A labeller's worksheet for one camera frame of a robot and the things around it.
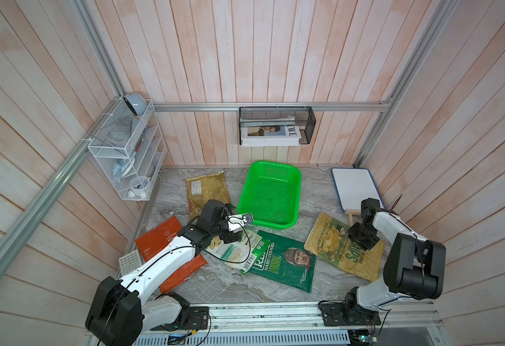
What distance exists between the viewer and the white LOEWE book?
920 millimetres

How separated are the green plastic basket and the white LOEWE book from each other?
0.18m

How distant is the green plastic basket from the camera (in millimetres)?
1005
